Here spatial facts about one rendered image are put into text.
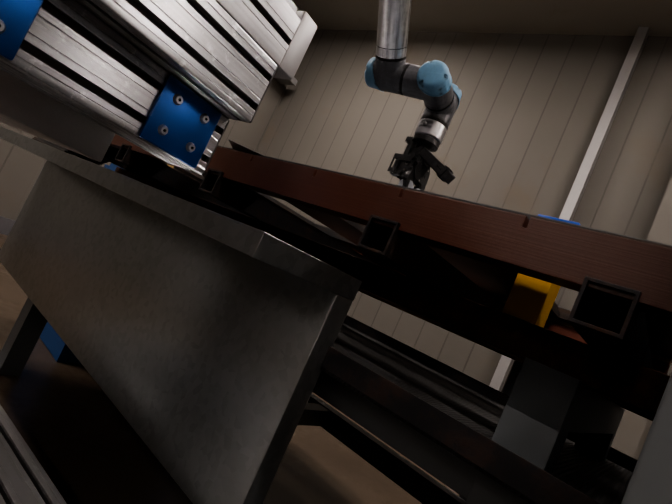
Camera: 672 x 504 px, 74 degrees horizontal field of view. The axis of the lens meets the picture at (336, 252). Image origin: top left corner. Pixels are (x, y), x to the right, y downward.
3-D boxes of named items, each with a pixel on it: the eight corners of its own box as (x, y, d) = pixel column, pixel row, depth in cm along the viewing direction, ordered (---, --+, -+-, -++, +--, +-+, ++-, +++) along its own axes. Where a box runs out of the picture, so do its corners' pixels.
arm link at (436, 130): (451, 135, 117) (439, 118, 110) (444, 150, 116) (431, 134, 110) (426, 132, 121) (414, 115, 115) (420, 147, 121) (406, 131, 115)
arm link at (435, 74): (397, 81, 105) (406, 105, 115) (441, 90, 100) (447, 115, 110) (410, 52, 105) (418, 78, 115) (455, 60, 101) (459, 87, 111)
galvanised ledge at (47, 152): (60, 164, 146) (64, 156, 146) (353, 301, 62) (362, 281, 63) (-11, 132, 131) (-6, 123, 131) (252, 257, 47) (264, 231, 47)
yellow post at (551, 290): (499, 345, 70) (545, 235, 72) (530, 358, 67) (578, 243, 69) (490, 339, 67) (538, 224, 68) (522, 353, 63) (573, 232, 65)
